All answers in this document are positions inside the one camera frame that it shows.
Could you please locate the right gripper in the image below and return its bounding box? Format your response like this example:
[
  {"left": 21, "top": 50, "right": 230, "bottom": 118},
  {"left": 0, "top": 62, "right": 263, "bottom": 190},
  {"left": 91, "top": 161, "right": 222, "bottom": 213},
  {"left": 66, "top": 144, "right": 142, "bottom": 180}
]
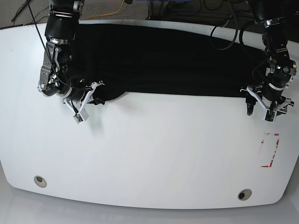
[{"left": 63, "top": 81, "right": 105, "bottom": 116}]

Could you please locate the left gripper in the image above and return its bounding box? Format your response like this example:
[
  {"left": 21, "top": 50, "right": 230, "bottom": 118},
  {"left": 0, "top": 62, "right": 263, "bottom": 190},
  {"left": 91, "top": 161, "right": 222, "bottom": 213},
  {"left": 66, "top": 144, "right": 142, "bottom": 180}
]
[{"left": 240, "top": 85, "right": 294, "bottom": 116}]

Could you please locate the black t-shirt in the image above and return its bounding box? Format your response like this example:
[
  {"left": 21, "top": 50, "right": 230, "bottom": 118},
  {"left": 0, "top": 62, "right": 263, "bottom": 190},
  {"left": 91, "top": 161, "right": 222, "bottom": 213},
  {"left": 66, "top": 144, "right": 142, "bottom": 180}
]
[{"left": 67, "top": 24, "right": 266, "bottom": 101}]

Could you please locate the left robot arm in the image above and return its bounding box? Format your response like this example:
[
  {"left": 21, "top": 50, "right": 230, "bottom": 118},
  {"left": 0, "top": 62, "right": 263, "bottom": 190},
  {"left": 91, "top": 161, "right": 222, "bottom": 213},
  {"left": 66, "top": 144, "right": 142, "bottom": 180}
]
[{"left": 221, "top": 0, "right": 297, "bottom": 122}]

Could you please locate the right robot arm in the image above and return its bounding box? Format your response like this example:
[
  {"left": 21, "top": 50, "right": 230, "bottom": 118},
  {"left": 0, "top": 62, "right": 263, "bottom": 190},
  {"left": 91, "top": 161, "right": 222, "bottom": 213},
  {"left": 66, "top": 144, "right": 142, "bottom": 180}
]
[{"left": 38, "top": 0, "right": 105, "bottom": 123}]

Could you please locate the red tape rectangle marking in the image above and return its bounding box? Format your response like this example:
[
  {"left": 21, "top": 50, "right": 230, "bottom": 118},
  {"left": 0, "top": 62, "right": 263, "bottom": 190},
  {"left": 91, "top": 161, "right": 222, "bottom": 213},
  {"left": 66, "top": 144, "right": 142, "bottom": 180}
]
[{"left": 258, "top": 133, "right": 280, "bottom": 168}]

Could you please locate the right table grommet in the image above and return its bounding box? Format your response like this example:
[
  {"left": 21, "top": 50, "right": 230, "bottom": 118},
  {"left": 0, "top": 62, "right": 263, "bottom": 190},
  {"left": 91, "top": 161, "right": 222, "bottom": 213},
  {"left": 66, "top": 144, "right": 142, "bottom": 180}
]
[{"left": 237, "top": 189, "right": 252, "bottom": 201}]

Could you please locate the table grommet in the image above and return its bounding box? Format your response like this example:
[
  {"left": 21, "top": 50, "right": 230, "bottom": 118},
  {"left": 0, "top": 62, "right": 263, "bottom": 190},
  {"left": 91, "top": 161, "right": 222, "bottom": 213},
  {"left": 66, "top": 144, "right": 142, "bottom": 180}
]
[
  {"left": 34, "top": 176, "right": 47, "bottom": 188},
  {"left": 237, "top": 189, "right": 252, "bottom": 201}
]

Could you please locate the left table grommet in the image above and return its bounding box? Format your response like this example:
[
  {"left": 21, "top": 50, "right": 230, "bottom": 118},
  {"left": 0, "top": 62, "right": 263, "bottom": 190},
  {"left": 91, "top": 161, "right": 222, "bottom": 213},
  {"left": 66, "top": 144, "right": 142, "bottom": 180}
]
[{"left": 34, "top": 176, "right": 47, "bottom": 188}]

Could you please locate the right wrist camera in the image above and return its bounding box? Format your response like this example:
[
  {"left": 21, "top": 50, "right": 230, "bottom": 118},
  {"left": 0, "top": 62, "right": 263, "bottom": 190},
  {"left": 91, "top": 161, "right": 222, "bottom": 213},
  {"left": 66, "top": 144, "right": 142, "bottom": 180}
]
[{"left": 73, "top": 110, "right": 89, "bottom": 124}]

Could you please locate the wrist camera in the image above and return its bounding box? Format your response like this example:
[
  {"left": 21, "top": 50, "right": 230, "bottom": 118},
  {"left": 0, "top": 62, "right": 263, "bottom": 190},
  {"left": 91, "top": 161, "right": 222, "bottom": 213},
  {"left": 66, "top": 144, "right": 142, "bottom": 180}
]
[
  {"left": 263, "top": 109, "right": 277, "bottom": 122},
  {"left": 73, "top": 110, "right": 89, "bottom": 124}
]

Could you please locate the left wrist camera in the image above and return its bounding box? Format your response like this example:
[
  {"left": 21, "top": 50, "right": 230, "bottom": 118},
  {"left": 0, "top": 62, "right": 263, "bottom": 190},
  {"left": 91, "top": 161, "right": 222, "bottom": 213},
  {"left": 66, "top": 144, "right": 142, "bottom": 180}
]
[{"left": 263, "top": 109, "right": 277, "bottom": 122}]

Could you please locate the yellow cable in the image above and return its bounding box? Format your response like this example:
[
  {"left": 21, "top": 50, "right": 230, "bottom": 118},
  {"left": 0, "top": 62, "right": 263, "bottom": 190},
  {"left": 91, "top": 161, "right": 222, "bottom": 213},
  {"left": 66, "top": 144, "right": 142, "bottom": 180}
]
[{"left": 84, "top": 0, "right": 128, "bottom": 21}]

